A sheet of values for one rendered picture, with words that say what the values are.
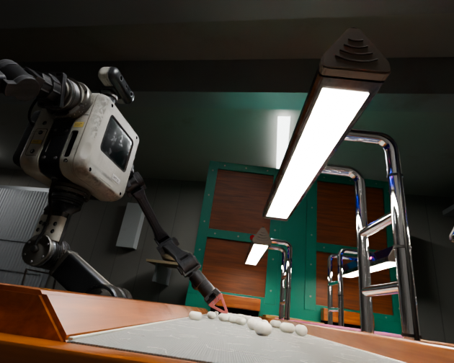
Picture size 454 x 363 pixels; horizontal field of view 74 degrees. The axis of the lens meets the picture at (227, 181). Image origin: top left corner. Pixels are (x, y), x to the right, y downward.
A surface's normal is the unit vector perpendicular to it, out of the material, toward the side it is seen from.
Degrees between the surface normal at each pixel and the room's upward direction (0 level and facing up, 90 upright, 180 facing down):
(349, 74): 180
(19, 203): 90
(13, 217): 90
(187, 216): 90
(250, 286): 90
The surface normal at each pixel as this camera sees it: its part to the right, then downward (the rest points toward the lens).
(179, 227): -0.14, -0.41
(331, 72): -0.13, 0.91
